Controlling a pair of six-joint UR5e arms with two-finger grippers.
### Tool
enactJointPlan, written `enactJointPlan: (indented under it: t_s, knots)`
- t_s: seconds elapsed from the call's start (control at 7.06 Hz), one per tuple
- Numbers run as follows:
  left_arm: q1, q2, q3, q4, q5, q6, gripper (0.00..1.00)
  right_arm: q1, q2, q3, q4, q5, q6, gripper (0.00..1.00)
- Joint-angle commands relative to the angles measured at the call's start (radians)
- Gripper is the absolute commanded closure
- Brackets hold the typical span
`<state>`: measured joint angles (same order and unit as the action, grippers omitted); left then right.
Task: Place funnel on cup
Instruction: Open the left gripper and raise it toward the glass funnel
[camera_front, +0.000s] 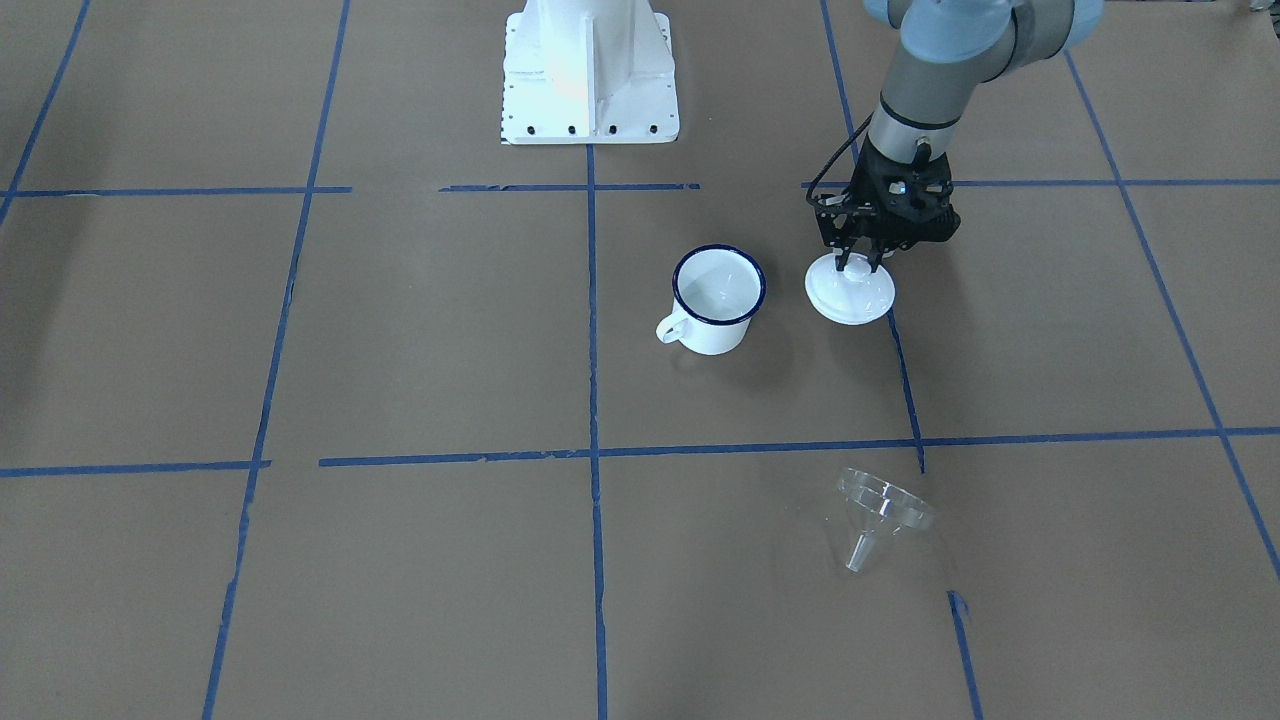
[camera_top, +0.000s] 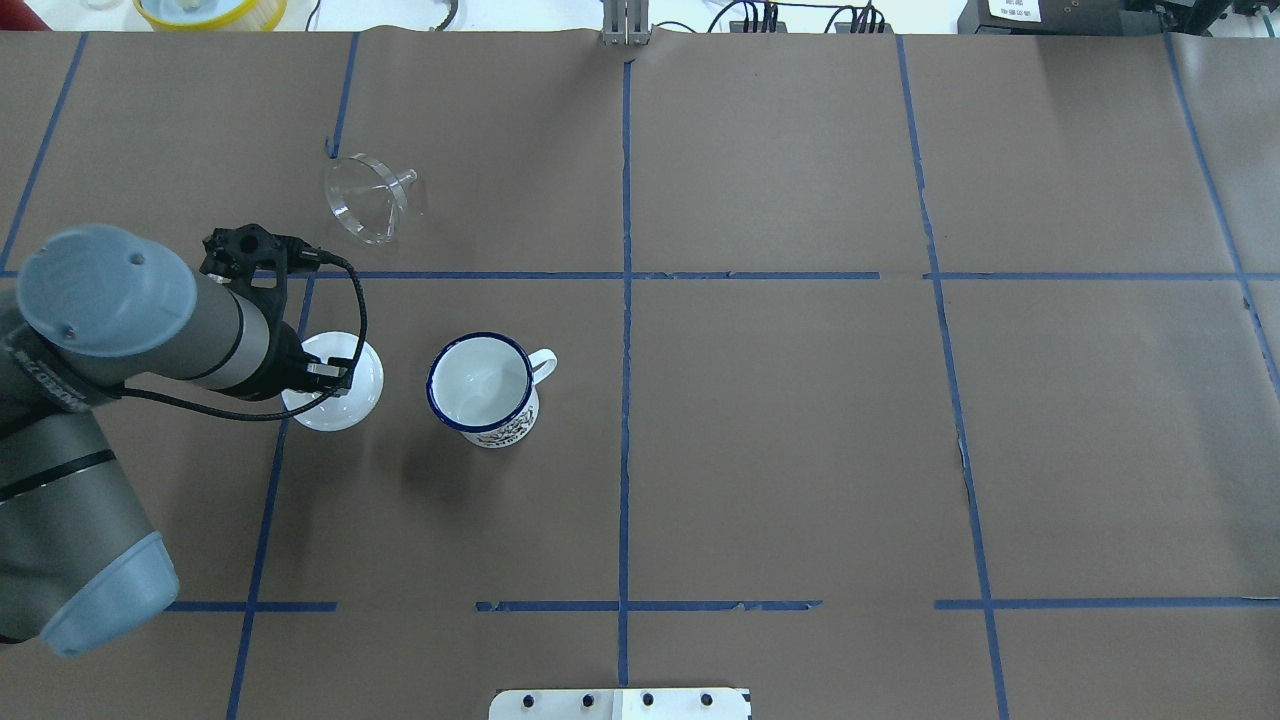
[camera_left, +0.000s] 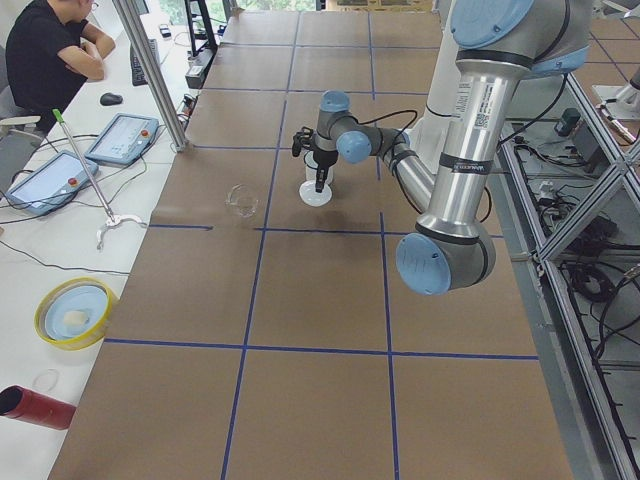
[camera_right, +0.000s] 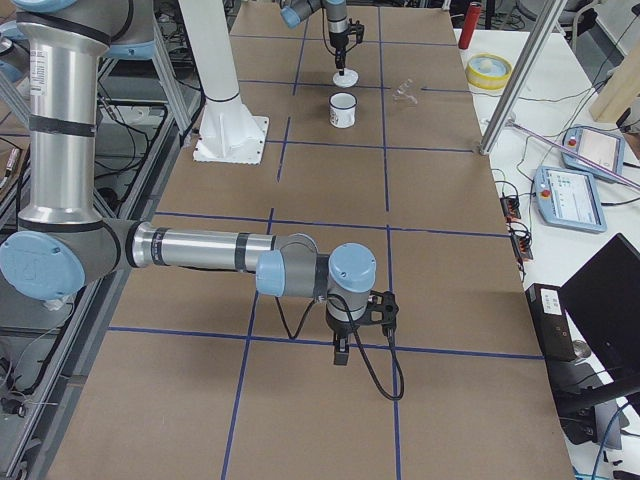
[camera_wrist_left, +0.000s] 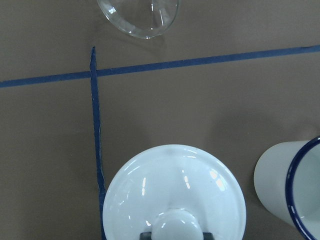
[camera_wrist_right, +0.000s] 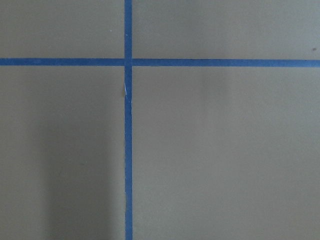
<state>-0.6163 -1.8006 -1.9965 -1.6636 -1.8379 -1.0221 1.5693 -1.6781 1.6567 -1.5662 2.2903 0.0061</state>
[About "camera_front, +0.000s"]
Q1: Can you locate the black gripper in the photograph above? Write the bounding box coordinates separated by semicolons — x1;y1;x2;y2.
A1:
835;138;961;274

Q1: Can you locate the white enamel cup lid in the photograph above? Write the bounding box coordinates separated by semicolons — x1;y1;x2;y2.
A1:
804;252;896;325

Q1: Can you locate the clear glass funnel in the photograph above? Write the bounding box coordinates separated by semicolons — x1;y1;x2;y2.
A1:
837;468;938;574

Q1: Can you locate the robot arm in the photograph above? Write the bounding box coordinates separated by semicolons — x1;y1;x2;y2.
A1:
813;1;1105;270

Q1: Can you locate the white enamel cup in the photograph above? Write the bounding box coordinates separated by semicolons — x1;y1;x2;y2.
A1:
655;243;767;356

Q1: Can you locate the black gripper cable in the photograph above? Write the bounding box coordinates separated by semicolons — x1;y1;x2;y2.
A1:
806;115;873;206

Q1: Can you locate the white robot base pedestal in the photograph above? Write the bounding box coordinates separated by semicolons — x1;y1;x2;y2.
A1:
500;1;681;146

